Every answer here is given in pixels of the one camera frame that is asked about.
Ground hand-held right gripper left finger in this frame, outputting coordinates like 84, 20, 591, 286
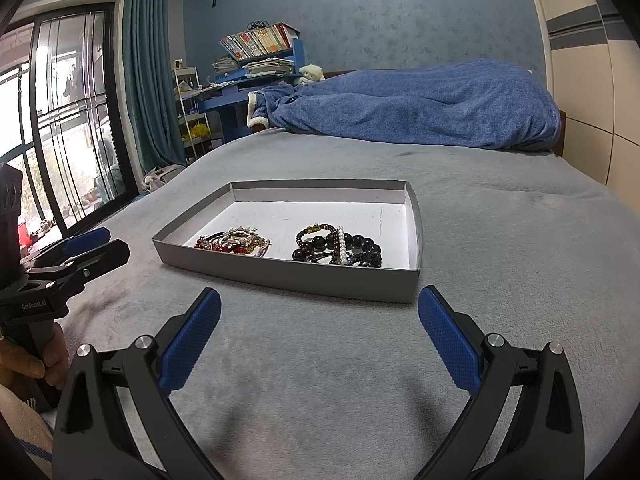
52, 287, 223, 480

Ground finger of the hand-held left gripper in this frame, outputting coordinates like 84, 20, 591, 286
25, 239, 132, 306
20, 226, 112, 271

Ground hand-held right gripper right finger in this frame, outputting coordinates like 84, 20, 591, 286
415, 285, 586, 480

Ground silver bangle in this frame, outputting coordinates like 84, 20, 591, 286
220, 232, 273, 260

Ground grey cardboard box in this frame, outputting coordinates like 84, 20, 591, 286
151, 178, 425, 305

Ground large black bead bracelet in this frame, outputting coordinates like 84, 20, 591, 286
292, 232, 383, 268

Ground person's left hand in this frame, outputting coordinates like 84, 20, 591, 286
0, 322, 70, 388

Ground grey bag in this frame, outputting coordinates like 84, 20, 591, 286
141, 164, 186, 193

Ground grey bed cover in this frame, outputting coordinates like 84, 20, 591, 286
37, 127, 640, 480

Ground beige plaid clothing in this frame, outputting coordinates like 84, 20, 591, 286
0, 385, 56, 480

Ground black framed window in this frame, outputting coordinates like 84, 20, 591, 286
0, 2, 141, 261

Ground blue desk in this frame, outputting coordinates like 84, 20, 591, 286
192, 39, 306, 156

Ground teal curtain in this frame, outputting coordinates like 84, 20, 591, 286
122, 0, 188, 176

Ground white shelf cart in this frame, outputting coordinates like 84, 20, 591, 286
171, 60, 223, 163

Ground blue fleece blanket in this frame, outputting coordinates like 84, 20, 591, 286
247, 58, 563, 153

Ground stack of papers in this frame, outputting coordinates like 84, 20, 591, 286
212, 56, 296, 79

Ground row of books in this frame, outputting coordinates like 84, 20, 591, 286
219, 22, 301, 60

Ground white plush toy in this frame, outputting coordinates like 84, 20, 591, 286
294, 63, 326, 86

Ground beige wardrobe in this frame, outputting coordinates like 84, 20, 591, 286
520, 0, 640, 211

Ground red charm bracelet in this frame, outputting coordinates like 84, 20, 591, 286
195, 234, 236, 253

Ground silver pearl charm bracelet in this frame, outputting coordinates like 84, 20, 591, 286
222, 226, 266, 243

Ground small dark bead bracelet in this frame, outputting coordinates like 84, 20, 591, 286
292, 247, 361, 267

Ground gold bead bracelet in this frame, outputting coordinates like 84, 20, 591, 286
295, 224, 341, 241

